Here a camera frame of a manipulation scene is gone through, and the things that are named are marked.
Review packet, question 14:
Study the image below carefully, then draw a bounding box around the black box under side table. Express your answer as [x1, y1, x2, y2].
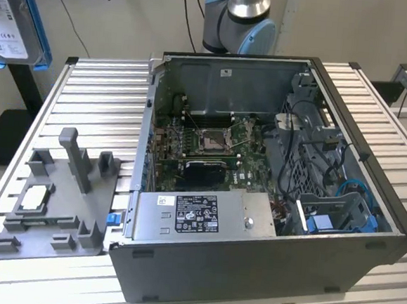
[369, 80, 406, 107]

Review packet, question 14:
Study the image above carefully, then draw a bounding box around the grey metal drive cage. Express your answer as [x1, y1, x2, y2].
[271, 72, 339, 170]

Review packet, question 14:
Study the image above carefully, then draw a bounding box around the black graphics card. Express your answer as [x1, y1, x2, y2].
[181, 157, 228, 190]

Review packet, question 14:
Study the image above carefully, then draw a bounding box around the black wire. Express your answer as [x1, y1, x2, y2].
[277, 98, 323, 201]

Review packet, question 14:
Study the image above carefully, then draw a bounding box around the blue wire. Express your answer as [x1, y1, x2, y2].
[337, 176, 368, 201]

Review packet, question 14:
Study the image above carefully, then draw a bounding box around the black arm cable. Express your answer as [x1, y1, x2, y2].
[176, 0, 201, 52]

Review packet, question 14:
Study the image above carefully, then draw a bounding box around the black open PC case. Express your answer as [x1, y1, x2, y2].
[105, 41, 407, 304]

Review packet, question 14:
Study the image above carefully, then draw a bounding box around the black monitor stand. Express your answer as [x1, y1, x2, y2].
[0, 63, 48, 168]

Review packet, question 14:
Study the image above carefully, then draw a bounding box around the silver CPU chip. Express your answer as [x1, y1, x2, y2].
[20, 185, 53, 214]

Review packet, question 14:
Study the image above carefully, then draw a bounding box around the grey metal disk bay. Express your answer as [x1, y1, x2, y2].
[292, 187, 381, 240]

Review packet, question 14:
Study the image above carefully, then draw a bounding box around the blue disk carrier in bay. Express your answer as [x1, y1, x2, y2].
[304, 214, 335, 235]

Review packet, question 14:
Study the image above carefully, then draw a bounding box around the CPU socket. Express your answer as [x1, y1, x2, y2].
[194, 125, 235, 156]

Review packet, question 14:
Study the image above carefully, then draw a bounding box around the green motherboard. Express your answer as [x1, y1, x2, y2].
[147, 105, 285, 204]

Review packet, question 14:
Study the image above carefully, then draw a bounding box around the hard disk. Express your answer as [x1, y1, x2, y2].
[0, 0, 58, 74]

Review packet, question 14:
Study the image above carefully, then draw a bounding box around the grey parts rack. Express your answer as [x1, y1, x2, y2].
[0, 121, 124, 270]

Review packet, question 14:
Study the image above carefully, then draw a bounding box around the silver power supply unit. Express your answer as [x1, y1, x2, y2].
[134, 183, 280, 252]

